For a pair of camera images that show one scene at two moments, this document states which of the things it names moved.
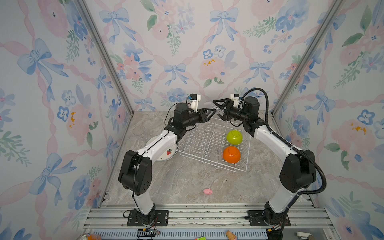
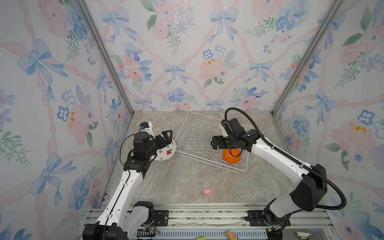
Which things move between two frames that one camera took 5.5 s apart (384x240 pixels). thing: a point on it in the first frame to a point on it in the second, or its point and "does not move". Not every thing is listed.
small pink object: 207,191 does not move
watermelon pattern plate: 168,154 does not move
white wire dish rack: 218,142 does not move
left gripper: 204,115 to 167,140
